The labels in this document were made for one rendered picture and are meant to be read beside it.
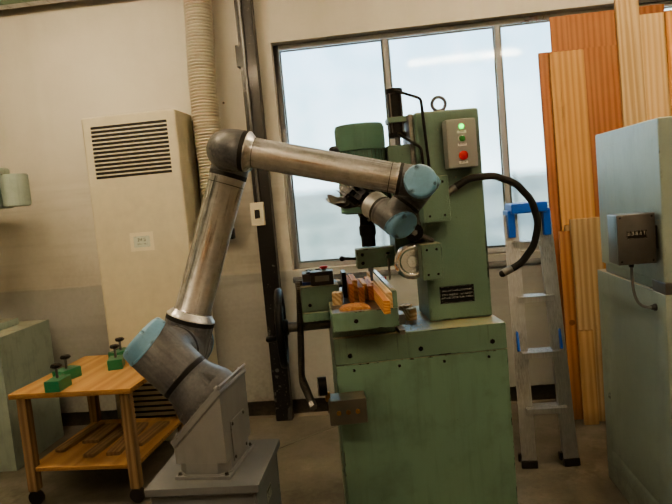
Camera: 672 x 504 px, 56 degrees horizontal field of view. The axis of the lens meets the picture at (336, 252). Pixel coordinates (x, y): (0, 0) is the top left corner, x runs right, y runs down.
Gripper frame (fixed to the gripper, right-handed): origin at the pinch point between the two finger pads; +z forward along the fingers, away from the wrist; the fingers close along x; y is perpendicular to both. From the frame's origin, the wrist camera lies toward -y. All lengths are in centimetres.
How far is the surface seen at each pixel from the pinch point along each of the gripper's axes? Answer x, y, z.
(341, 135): -13.0, 3.2, 11.2
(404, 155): -21.3, -12.2, -3.4
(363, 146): -14.5, -1.0, 3.6
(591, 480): 28, -143, -77
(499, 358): 13, -53, -57
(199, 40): -19, -10, 171
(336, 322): 35.8, -7.8, -30.7
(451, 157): -29.1, -14.6, -18.7
